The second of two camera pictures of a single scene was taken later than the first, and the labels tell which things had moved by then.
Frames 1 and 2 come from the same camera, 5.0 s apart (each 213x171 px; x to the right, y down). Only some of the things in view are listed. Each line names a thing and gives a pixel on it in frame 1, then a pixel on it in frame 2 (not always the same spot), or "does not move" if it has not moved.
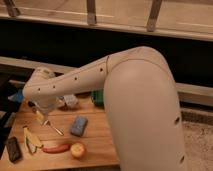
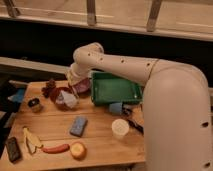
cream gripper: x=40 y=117 to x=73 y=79
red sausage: x=56 y=148 does not move
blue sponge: x=78 y=126 does not move
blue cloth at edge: x=18 y=96 does not move
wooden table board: x=75 y=134 does not move
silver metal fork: x=47 y=124 to x=75 y=92
